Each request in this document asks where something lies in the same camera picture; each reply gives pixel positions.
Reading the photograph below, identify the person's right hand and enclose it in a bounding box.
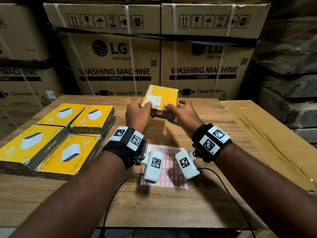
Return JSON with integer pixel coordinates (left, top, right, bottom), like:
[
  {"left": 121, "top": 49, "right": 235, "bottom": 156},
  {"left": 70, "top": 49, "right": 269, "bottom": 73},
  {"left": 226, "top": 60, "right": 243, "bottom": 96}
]
[{"left": 163, "top": 99, "right": 205, "bottom": 139}]

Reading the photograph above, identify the person's left hand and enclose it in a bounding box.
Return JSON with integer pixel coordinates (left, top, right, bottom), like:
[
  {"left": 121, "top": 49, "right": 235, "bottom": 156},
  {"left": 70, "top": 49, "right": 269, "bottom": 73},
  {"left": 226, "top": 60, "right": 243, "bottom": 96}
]
[{"left": 125, "top": 97, "right": 154, "bottom": 134}]

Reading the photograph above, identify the yellow box handled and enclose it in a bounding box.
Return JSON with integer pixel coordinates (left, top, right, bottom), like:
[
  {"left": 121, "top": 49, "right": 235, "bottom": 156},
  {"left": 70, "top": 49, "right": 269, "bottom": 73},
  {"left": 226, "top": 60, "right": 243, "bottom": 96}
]
[{"left": 140, "top": 84, "right": 179, "bottom": 123}]

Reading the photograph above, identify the sheet of red-bordered labels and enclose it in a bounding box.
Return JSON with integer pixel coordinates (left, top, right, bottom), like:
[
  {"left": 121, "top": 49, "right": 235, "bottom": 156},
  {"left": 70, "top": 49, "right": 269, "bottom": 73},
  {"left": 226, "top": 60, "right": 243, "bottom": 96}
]
[{"left": 140, "top": 143, "right": 189, "bottom": 190}]

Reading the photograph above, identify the group of yellow boxes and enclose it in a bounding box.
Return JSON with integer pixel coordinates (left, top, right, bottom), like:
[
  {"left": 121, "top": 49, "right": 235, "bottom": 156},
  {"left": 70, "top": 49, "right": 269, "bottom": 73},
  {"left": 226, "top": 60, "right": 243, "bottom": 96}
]
[{"left": 0, "top": 103, "right": 116, "bottom": 181}]

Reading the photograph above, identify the person's right forearm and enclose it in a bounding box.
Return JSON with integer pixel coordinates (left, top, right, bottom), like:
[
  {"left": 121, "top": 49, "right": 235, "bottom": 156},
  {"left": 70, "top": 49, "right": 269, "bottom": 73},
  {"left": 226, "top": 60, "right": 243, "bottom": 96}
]
[{"left": 214, "top": 143, "right": 317, "bottom": 238}]

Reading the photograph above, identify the person's left forearm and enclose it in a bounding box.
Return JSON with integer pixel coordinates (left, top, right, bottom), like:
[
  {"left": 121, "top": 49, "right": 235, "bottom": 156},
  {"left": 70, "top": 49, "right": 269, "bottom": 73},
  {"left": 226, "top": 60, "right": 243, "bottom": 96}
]
[{"left": 10, "top": 150, "right": 125, "bottom": 238}]

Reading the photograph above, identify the black wristband with marker tags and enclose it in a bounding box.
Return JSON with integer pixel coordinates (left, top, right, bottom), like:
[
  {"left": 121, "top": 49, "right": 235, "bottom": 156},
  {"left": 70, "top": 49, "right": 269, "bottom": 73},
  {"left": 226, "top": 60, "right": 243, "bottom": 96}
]
[
  {"left": 102, "top": 126, "right": 147, "bottom": 169},
  {"left": 192, "top": 123, "right": 233, "bottom": 163}
]

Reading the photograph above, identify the stack of large printed cartons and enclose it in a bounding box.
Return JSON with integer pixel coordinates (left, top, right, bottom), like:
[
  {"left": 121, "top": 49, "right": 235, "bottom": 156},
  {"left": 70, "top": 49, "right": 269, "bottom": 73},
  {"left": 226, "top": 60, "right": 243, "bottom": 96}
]
[{"left": 0, "top": 0, "right": 273, "bottom": 140}]

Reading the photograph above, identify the flat brown cardboard sheet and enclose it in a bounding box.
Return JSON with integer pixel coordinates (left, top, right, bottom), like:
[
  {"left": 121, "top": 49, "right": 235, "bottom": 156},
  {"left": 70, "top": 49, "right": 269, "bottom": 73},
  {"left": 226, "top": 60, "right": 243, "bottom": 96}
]
[{"left": 220, "top": 99, "right": 317, "bottom": 192}]

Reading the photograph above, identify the black stretch wrap band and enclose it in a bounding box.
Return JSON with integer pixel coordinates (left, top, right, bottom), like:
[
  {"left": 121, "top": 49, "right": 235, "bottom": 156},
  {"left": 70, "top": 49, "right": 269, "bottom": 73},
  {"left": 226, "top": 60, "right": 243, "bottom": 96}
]
[
  {"left": 0, "top": 58, "right": 65, "bottom": 70},
  {"left": 53, "top": 26, "right": 258, "bottom": 47}
]

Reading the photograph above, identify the plastic wrapped cardboard stack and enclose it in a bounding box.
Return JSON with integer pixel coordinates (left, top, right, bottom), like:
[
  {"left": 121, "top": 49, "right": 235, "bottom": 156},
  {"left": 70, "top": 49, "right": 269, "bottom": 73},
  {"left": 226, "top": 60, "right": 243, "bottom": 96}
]
[{"left": 237, "top": 0, "right": 317, "bottom": 144}]

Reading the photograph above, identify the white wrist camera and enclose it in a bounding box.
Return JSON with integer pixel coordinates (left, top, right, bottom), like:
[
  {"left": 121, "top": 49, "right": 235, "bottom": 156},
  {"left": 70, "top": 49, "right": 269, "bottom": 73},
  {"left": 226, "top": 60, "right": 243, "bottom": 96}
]
[
  {"left": 141, "top": 149, "right": 164, "bottom": 184},
  {"left": 175, "top": 149, "right": 200, "bottom": 179}
]

